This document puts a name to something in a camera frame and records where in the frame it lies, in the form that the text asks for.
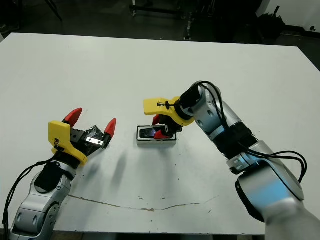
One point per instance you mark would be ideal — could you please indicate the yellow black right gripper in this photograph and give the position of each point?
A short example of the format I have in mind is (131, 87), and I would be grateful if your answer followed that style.
(155, 106)

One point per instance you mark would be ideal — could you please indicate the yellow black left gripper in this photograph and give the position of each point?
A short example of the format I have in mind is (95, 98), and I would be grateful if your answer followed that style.
(60, 135)

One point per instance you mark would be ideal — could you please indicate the black metal cart frame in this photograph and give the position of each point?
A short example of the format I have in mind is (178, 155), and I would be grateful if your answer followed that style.
(155, 10)

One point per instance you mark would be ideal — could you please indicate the white camera box black rim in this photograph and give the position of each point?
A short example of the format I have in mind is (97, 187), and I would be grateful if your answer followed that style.
(155, 143)

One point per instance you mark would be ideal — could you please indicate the black wheeled pole stand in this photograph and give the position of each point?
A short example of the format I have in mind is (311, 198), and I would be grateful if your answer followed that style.
(188, 27)

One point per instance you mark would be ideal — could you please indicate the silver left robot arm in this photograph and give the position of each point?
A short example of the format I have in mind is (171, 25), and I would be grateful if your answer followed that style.
(37, 207)

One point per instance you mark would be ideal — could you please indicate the black tripod leg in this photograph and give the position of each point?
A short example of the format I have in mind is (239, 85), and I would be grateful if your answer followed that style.
(55, 11)

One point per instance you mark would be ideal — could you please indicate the small black wall object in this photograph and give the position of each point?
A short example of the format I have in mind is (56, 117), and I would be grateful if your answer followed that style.
(312, 28)

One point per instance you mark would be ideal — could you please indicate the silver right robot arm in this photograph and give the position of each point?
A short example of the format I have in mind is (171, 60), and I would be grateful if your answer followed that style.
(262, 180)

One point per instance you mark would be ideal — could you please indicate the black slim camera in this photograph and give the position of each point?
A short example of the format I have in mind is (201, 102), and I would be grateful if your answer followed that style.
(147, 132)

